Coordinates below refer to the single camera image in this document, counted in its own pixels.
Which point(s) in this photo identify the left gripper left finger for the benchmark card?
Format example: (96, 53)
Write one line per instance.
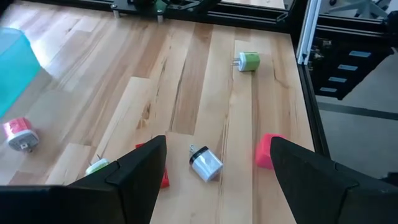
(93, 205)

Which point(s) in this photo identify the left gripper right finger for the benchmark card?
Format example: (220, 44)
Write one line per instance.
(326, 202)

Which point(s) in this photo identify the green and white charger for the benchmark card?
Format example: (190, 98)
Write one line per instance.
(99, 166)
(249, 61)

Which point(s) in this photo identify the red digital thermometer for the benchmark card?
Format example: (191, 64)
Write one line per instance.
(164, 182)

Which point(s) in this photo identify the pink and white charger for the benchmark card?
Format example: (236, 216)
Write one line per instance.
(19, 133)

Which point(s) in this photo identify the white and black charger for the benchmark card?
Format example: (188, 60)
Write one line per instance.
(206, 164)

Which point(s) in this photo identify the black cabinet with labels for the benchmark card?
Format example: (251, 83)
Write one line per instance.
(342, 59)

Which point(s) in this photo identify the translucent green plastic bin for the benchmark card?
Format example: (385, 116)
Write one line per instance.
(15, 68)

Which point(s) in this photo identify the silver aluminium extrusion post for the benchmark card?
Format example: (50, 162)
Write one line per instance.
(308, 31)

